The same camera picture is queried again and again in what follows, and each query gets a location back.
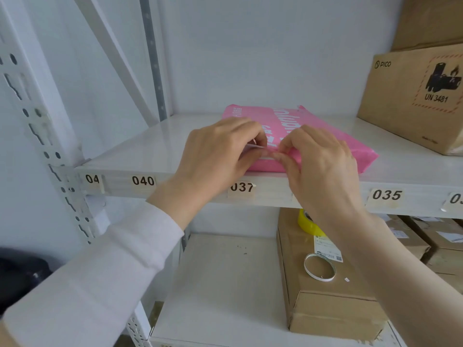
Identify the person's left hand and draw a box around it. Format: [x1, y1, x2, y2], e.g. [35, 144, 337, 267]
[167, 116, 272, 214]

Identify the person's right hand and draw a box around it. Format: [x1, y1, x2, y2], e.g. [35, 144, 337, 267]
[271, 124, 367, 222]

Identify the person's left forearm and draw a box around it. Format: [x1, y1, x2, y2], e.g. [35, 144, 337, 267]
[0, 179, 208, 347]

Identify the person's right forearm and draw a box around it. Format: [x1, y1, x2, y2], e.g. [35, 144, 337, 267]
[309, 207, 463, 347]

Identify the white shelf number label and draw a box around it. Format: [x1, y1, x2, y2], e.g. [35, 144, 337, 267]
[227, 181, 257, 199]
[130, 174, 157, 190]
[443, 192, 463, 214]
[366, 188, 406, 210]
[82, 173, 104, 194]

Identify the pink plastic mailer bag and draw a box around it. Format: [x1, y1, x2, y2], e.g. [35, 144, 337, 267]
[221, 104, 379, 174]

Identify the yellow tape roll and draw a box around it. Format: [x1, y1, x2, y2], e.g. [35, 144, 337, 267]
[297, 209, 326, 238]

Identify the white shipping label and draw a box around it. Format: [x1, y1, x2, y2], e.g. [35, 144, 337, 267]
[313, 235, 344, 264]

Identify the cardboard box with black print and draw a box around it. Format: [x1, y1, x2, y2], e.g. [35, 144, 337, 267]
[357, 43, 463, 156]

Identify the white metal shelving rack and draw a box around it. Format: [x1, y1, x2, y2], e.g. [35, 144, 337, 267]
[0, 0, 463, 347]

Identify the small labelled cardboard box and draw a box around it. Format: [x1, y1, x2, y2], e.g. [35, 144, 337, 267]
[376, 214, 432, 261]
[402, 215, 463, 251]
[422, 248, 463, 295]

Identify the long taped cardboard box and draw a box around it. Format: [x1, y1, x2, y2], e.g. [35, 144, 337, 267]
[276, 207, 390, 342]

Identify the plain brown cardboard box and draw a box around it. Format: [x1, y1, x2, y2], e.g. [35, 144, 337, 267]
[391, 0, 463, 52]

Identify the black bag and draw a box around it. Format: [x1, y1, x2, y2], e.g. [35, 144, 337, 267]
[0, 247, 53, 315]

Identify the white tape ring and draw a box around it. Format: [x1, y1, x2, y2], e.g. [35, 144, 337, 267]
[303, 252, 337, 282]

